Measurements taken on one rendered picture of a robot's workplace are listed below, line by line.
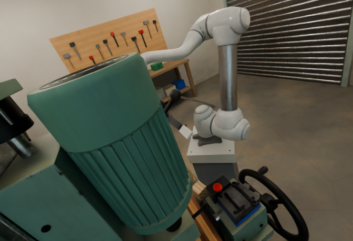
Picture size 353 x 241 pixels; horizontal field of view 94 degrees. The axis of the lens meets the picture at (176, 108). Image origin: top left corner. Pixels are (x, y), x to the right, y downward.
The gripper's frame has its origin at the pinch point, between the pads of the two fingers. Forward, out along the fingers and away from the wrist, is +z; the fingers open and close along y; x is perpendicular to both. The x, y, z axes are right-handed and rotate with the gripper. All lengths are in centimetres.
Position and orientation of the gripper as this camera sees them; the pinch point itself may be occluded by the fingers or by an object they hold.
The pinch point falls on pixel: (175, 125)
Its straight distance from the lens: 52.6
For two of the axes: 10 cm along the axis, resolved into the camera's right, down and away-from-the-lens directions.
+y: -6.9, -5.2, -5.0
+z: 4.1, 2.9, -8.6
